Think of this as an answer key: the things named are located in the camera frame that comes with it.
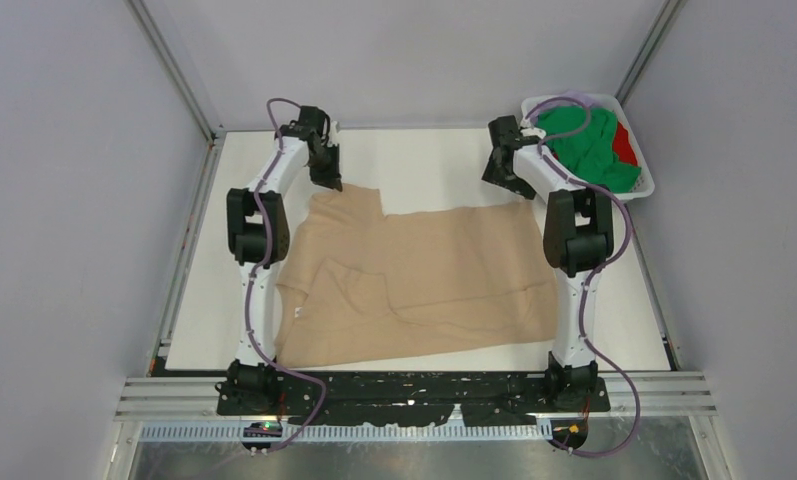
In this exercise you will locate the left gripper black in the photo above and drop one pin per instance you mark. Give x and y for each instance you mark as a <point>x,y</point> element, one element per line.
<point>332,178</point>

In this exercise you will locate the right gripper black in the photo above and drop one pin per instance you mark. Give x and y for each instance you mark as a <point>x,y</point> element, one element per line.
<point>519,187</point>

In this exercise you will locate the beige t shirt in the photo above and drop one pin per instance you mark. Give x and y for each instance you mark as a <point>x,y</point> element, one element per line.
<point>374,286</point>

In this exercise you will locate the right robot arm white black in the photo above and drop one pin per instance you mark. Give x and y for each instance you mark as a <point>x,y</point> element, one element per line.
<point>578,238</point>

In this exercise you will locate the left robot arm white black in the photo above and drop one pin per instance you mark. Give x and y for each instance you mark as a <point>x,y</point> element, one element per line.
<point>259,238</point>

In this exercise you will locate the green t shirt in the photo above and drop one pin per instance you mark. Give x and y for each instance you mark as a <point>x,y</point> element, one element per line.
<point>589,154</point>

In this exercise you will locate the lavender t shirt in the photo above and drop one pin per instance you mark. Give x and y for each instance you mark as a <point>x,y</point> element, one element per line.
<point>572,98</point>

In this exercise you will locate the red t shirt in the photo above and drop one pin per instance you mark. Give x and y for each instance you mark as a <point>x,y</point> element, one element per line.
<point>622,146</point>

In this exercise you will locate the white plastic basket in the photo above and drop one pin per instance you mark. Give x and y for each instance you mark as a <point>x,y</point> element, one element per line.
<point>644,187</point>

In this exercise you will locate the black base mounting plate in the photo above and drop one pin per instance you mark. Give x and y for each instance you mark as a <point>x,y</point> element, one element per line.
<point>406,399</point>

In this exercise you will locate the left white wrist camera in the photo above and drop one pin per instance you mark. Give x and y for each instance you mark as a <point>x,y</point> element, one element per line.
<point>331,135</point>

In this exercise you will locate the white slotted cable duct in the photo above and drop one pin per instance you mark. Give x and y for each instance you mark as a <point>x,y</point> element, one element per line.
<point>272,432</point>

